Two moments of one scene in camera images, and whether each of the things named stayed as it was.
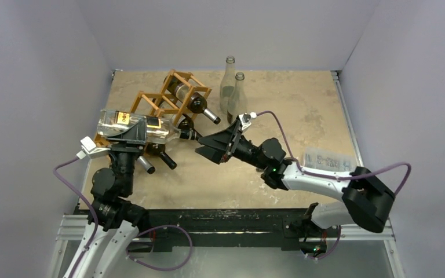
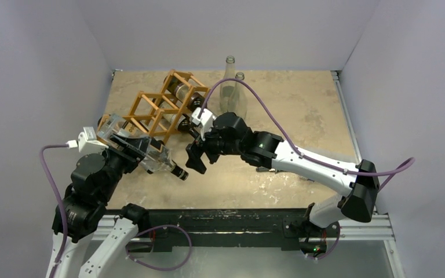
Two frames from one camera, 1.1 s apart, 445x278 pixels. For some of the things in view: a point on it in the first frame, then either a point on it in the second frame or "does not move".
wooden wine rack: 183,93 does not move
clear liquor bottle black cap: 159,128 -> 158,156
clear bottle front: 237,103 does not move
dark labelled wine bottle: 188,123 does not move
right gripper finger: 217,147 -> 195,152
